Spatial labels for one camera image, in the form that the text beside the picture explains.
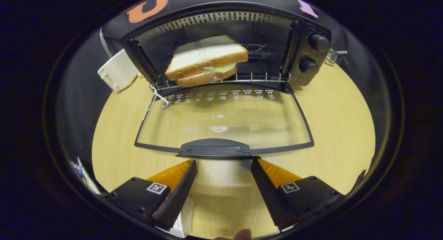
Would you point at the toast sandwich with lettuce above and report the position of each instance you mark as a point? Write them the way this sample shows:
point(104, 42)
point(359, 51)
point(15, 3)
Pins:
point(204, 56)

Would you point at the dark panel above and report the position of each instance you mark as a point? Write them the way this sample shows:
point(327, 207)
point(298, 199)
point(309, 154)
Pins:
point(360, 180)

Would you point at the blue printed packet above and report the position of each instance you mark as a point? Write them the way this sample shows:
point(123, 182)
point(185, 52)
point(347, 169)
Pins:
point(86, 177)

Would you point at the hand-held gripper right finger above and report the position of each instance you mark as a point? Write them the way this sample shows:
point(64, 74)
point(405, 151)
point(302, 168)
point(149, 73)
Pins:
point(270, 198)

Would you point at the black toaster oven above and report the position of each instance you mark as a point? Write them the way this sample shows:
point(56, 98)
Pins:
point(214, 150)

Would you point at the white pop-up toaster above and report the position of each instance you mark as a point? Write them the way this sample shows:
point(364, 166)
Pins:
point(117, 72)

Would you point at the white rectangular plate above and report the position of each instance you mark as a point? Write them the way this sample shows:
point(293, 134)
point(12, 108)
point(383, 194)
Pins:
point(185, 215)

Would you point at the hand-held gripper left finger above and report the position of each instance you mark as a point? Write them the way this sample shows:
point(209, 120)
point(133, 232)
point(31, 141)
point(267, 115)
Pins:
point(178, 198)

